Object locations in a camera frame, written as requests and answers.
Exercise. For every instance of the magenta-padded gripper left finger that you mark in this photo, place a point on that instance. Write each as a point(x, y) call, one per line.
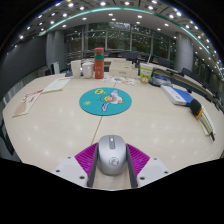
point(68, 168)

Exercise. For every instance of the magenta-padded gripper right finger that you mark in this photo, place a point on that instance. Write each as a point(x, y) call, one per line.
point(151, 168)

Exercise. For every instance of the silver computer mouse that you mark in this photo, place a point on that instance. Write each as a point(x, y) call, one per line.
point(112, 156)

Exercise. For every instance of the round teal cartoon mouse pad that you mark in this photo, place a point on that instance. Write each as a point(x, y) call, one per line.
point(90, 103)

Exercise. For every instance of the white paper sheet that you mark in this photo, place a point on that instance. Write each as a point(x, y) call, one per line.
point(208, 121)

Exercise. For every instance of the black handheld microphone yellow band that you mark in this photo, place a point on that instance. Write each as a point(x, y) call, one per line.
point(196, 108)

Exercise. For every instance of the blue and white book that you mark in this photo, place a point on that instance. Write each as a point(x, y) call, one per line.
point(176, 95)

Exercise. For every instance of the red and white flyer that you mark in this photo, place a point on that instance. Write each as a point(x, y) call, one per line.
point(28, 101)

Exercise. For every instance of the white booklet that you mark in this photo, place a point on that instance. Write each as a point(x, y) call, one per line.
point(56, 84)

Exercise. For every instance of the dark desk microphone console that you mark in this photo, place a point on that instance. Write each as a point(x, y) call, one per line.
point(160, 81)

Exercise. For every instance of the long curved conference desk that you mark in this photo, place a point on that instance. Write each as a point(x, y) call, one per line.
point(186, 81)

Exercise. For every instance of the colourful printed leaflet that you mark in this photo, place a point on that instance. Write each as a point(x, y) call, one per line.
point(118, 80)

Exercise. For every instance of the green-printed paper cup with straw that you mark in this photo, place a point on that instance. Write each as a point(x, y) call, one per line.
point(145, 74)

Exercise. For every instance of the white paper cup stack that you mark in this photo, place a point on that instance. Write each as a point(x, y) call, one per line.
point(76, 69)

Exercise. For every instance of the white lidded ceramic mug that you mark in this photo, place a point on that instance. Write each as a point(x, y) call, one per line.
point(88, 70)

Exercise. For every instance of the white air purifier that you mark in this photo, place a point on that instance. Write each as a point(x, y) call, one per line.
point(55, 67)

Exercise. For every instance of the white cardboard box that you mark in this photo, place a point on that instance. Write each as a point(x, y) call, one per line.
point(121, 70)

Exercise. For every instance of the red thermos bottle green band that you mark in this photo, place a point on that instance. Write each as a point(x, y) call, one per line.
point(99, 66)

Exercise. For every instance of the dark office chairs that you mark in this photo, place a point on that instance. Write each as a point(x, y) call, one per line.
point(133, 55)

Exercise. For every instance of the ceiling lights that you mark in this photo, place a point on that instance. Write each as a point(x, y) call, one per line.
point(103, 4)

